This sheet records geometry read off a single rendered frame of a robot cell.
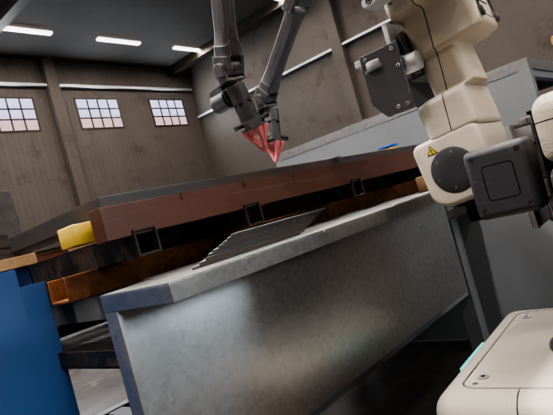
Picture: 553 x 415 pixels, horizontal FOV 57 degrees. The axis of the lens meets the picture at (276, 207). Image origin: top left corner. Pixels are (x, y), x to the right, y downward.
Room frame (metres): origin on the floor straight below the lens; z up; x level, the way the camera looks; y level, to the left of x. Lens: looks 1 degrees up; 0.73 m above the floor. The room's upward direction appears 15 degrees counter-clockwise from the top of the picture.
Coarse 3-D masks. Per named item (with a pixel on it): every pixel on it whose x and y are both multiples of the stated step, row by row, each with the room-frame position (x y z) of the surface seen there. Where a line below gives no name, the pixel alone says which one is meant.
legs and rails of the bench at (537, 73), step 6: (534, 72) 1.93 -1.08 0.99; (540, 72) 2.00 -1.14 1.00; (546, 72) 2.08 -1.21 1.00; (552, 72) 2.15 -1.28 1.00; (540, 78) 2.04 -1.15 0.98; (546, 78) 2.09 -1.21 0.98; (552, 78) 2.15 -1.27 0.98; (540, 84) 2.36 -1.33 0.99; (546, 84) 2.35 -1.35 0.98; (552, 84) 2.33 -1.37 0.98; (540, 90) 2.37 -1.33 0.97
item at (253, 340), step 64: (320, 256) 1.24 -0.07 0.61; (384, 256) 1.45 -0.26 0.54; (448, 256) 1.74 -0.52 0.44; (128, 320) 0.84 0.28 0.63; (192, 320) 0.93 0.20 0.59; (256, 320) 1.05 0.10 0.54; (320, 320) 1.19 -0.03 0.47; (384, 320) 1.38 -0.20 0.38; (128, 384) 0.84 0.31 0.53; (192, 384) 0.91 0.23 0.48; (256, 384) 1.01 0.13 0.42; (320, 384) 1.15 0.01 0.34
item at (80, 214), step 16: (336, 160) 1.52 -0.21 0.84; (352, 160) 1.59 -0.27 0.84; (240, 176) 1.22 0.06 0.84; (256, 176) 1.26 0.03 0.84; (144, 192) 1.01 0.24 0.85; (160, 192) 1.04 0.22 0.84; (176, 192) 1.07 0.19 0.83; (80, 208) 0.99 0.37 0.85; (96, 208) 0.95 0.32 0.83; (48, 224) 1.09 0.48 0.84; (64, 224) 1.04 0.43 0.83; (16, 240) 1.21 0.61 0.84; (32, 240) 1.15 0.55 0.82; (48, 240) 1.17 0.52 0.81; (16, 256) 1.42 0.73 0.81
